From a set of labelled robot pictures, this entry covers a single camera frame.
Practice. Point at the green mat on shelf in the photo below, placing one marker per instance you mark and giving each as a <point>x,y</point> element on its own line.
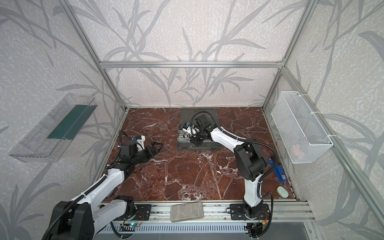
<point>69,127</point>

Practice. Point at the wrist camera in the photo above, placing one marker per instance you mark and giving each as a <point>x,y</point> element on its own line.
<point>191,130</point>
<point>140,140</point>

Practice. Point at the white wire mesh basket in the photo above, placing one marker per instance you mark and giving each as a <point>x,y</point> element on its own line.
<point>299,125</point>

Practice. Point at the grey stone block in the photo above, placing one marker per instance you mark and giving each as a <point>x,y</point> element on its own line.
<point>186,212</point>

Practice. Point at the white ventilation grille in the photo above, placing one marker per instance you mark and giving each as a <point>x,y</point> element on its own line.
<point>183,228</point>

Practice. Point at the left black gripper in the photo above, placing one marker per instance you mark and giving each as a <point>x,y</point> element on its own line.
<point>146,151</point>

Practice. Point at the blue stapler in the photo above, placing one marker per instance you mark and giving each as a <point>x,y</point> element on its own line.
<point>279,172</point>

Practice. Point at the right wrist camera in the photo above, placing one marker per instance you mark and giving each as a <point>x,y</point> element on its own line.
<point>191,130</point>

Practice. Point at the clear acrylic wall shelf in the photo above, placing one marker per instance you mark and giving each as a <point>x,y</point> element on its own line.
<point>35,147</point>

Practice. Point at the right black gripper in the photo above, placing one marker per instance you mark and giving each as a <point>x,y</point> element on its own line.
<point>193,139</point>

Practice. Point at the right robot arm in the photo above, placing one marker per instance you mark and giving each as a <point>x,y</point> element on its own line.
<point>255,160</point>

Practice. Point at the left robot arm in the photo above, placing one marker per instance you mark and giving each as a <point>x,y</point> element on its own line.
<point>83,217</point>

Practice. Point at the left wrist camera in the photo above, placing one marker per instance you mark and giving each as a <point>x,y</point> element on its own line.
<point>140,140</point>

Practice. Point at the pale green soap bar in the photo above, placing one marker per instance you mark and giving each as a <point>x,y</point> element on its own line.
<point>282,192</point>

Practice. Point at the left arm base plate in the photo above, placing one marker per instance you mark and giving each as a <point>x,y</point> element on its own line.
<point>142,213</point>

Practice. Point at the pink object in basket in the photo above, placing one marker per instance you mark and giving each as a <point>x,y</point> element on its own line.
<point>297,151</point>

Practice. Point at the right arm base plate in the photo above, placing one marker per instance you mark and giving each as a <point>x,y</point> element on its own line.
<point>238,213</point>

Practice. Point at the clear compartment organizer box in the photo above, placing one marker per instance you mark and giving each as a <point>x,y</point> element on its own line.
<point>184,143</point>

